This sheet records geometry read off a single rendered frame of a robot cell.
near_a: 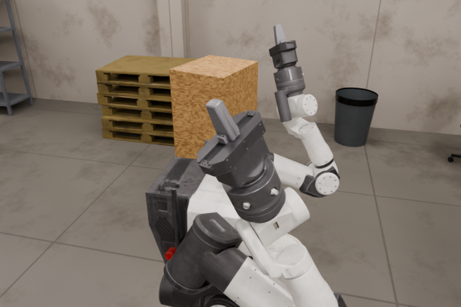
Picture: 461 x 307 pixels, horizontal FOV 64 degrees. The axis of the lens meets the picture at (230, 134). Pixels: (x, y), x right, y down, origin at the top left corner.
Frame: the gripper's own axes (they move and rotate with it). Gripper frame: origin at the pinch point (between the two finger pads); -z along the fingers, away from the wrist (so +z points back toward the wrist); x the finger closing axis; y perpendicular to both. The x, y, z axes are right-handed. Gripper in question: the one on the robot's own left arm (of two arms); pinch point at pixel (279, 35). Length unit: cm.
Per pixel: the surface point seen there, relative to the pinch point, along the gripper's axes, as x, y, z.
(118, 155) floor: -311, 76, 45
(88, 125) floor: -402, 108, 3
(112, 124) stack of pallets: -343, 75, 10
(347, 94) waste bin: -284, -194, 39
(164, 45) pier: -365, -8, -71
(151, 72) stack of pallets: -298, 21, -34
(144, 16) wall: -391, 5, -118
